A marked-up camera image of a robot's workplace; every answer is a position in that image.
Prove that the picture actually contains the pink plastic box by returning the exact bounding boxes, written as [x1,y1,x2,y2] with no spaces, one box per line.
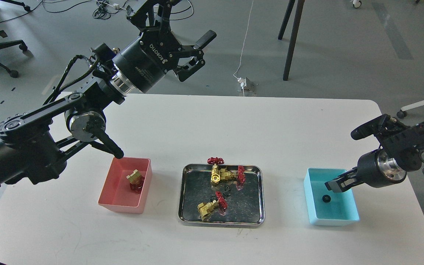
[98,157,152,214]

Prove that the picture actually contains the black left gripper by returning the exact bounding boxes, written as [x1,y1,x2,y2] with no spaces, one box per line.
[112,0,217,94]

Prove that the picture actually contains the brass valve red handle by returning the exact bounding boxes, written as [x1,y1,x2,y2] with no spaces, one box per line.
[126,169,145,194]
[219,165,246,184]
[197,191,228,222]
[207,157,224,185]

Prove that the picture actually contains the brass valve red handle bottom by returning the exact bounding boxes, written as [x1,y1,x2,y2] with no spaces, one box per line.
[197,191,228,222]

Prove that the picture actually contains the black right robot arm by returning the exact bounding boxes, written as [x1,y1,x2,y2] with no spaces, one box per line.
[325,114,424,193]

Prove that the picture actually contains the brass valve red handle top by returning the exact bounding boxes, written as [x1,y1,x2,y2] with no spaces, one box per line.
[207,157,224,185]

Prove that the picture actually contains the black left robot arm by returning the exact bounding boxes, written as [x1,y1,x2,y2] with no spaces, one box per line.
[0,0,216,186]

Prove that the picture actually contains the black floor cables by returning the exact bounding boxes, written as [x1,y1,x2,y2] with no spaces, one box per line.
[0,0,196,21]

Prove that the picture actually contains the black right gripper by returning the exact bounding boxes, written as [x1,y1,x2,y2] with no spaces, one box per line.
[325,149,407,193]

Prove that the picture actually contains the black stand leg right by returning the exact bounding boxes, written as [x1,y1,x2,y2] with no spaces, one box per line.
[278,0,305,81]

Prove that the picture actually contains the white cable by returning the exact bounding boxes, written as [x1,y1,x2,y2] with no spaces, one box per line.
[233,0,255,97]

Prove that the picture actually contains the steel tray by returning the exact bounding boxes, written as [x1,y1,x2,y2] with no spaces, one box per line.
[178,164,265,227]

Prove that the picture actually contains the blue plastic box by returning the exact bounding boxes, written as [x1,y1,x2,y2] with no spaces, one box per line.
[304,168,360,226]

